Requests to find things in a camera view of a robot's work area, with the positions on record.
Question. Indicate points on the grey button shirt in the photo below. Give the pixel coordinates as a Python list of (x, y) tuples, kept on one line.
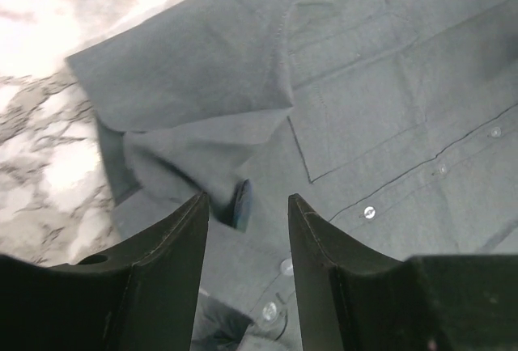
[(395, 119)]

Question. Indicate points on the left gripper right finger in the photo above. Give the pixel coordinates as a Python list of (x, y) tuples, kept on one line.
[(351, 297)]

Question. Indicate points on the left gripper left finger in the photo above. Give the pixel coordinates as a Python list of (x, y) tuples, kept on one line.
[(140, 294)]

